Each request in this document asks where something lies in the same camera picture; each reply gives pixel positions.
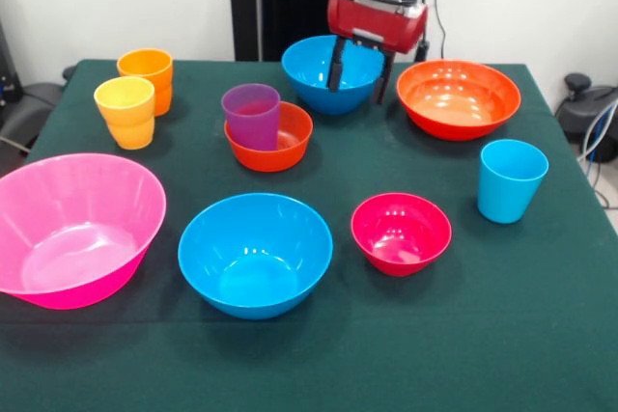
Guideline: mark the dark green tablecloth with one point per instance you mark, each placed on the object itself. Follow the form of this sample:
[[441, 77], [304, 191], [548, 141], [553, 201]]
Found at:
[[309, 359]]

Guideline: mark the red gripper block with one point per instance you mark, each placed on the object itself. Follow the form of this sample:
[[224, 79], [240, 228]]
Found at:
[[376, 21]]

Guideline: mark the black equipment box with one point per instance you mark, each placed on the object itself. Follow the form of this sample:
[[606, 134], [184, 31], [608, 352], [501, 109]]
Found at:
[[7, 74]]

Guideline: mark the small orange-red plastic bowl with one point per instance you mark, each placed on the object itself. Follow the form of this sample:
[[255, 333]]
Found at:
[[270, 158]]

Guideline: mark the orange plastic cup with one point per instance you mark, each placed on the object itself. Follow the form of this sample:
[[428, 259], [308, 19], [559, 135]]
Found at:
[[159, 89]]

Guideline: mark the large pink plastic bowl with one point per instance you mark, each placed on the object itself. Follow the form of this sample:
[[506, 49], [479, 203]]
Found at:
[[72, 238]]

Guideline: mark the yellow plastic cup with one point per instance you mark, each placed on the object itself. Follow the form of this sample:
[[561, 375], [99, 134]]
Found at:
[[128, 132]]

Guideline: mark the small crimson plastic bowl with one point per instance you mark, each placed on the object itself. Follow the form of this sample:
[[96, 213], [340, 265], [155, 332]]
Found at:
[[398, 248]]

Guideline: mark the purple plastic cup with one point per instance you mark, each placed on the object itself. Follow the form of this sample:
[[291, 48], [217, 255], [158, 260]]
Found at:
[[251, 127]]

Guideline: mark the light blue plastic cup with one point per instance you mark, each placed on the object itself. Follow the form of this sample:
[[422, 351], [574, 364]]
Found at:
[[507, 195]]

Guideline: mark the large orange-red plastic bowl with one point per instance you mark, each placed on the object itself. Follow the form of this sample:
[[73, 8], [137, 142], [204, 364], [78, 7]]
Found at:
[[458, 108]]

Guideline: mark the blue plastic bowl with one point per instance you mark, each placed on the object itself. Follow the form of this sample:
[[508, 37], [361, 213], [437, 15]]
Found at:
[[309, 89], [256, 286]]

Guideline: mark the black stand base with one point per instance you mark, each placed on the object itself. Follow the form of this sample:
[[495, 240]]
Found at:
[[579, 118], [34, 103]]

